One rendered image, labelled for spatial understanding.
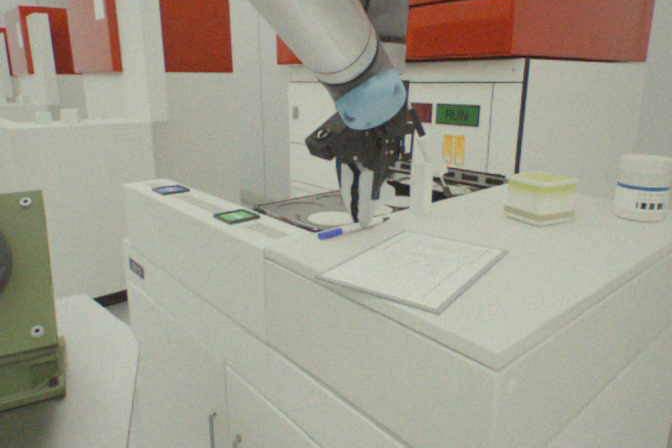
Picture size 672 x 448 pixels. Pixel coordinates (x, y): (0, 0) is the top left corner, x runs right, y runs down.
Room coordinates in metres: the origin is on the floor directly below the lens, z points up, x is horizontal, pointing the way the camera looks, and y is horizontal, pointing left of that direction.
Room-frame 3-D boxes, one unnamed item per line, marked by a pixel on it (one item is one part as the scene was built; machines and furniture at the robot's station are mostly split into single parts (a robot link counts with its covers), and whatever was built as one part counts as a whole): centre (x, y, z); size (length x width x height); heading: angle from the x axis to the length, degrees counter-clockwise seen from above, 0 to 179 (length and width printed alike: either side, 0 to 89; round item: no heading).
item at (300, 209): (1.04, -0.07, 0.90); 0.34 x 0.34 x 0.01; 41
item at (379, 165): (0.66, -0.05, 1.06); 0.05 x 0.02 x 0.09; 41
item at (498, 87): (1.33, -0.11, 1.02); 0.82 x 0.03 x 0.40; 41
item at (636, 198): (0.75, -0.48, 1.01); 0.07 x 0.07 x 0.10
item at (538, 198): (0.74, -0.32, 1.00); 0.07 x 0.07 x 0.07; 26
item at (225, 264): (0.85, 0.25, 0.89); 0.55 x 0.09 x 0.14; 41
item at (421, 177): (0.78, -0.15, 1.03); 0.06 x 0.04 x 0.13; 131
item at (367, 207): (0.68, -0.06, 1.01); 0.06 x 0.03 x 0.09; 131
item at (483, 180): (1.19, -0.22, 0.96); 0.44 x 0.01 x 0.02; 41
